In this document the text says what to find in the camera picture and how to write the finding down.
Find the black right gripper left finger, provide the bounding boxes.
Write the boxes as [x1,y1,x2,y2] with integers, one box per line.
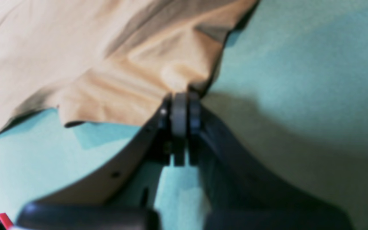
[36,94,188,205]

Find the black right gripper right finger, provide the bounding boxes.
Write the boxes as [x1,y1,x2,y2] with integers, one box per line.
[188,93,353,230]

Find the tan brown T-shirt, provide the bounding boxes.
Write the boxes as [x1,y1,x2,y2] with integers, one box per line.
[0,0,257,132]

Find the sage green table cloth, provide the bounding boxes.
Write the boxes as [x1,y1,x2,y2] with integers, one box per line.
[0,0,368,230]

